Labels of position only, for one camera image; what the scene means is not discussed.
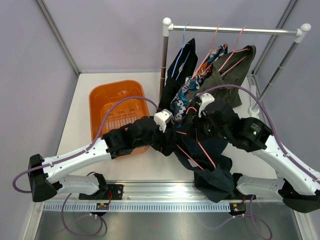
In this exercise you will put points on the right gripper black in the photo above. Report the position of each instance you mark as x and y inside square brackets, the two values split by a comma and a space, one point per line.
[201, 119]

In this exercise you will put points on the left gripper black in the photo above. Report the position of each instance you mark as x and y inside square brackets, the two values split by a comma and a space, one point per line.
[165, 148]

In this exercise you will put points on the pink hanger navy shorts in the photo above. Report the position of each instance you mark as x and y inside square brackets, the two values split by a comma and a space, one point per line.
[200, 147]

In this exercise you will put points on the dark navy shorts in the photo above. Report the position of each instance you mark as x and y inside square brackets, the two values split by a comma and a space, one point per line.
[209, 179]

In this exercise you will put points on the black shorts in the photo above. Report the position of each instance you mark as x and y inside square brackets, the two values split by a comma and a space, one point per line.
[171, 85]

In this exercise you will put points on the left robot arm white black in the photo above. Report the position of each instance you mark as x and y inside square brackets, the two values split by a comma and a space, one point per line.
[51, 176]

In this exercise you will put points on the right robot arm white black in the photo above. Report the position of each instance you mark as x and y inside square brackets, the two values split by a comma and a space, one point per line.
[296, 184]

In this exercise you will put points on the patterned blue orange shorts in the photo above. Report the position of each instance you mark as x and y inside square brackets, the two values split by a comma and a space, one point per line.
[185, 94]

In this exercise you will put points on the olive green shorts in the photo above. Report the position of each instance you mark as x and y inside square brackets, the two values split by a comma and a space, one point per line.
[230, 69]

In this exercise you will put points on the orange plastic basket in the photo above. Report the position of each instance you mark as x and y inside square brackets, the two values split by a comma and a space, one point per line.
[113, 108]

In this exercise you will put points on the metal clothes rack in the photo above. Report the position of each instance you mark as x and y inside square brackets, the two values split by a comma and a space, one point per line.
[299, 34]

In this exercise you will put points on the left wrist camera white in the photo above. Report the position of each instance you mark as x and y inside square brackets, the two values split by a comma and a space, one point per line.
[162, 118]

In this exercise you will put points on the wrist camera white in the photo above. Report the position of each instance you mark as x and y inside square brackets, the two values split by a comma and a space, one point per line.
[205, 100]
[162, 118]

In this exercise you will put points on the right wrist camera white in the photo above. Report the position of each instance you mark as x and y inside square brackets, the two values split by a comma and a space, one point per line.
[205, 100]

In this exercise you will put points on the aluminium mounting rail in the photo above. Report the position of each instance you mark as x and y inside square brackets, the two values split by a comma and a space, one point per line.
[157, 191]

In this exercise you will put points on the white slotted cable duct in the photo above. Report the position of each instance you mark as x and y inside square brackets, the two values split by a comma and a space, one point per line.
[139, 207]

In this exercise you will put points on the blue wire hanger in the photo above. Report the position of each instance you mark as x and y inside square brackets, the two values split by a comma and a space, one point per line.
[180, 65]

